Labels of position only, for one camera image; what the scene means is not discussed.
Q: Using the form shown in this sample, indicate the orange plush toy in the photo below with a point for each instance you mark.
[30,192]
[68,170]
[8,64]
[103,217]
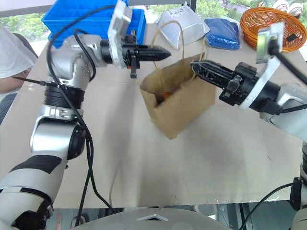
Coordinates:
[165,95]

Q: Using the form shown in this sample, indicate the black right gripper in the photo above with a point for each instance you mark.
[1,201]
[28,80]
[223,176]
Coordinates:
[242,83]

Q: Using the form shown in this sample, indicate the brown paper bag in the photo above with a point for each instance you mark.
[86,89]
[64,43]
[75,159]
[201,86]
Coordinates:
[182,107]

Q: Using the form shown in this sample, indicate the small black object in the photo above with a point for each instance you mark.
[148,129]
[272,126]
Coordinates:
[291,37]

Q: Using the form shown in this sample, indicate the blue plastic packet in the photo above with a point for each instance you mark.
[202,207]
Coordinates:
[223,33]

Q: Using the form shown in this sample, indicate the white ribbed object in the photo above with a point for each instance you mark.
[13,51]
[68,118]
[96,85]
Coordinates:
[289,6]

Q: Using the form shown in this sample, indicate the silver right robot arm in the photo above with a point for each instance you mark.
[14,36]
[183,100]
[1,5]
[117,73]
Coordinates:
[290,112]

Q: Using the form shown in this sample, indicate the blue plastic crate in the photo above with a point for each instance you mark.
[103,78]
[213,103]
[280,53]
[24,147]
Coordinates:
[96,21]

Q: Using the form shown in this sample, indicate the orange wicker basket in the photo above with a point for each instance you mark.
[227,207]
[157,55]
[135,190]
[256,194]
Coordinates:
[254,33]

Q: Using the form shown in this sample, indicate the silver robot torso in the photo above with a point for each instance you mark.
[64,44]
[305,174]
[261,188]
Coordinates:
[153,219]

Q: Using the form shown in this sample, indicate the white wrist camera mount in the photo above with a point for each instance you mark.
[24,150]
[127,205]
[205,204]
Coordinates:
[262,74]
[119,31]

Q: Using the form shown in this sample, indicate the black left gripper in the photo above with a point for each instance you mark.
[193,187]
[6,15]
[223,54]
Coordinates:
[128,51]

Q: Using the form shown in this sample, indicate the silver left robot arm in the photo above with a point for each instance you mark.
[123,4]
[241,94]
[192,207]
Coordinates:
[64,62]

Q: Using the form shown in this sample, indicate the person in white shirt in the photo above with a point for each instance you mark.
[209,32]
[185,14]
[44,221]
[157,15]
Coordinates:
[10,52]

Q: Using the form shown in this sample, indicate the silver foil pouch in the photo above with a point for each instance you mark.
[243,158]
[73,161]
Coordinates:
[182,26]

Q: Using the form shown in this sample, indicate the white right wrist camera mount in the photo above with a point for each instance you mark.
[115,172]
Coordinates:
[262,74]

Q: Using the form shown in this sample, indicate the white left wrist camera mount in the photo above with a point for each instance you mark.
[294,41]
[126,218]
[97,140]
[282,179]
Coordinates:
[119,31]

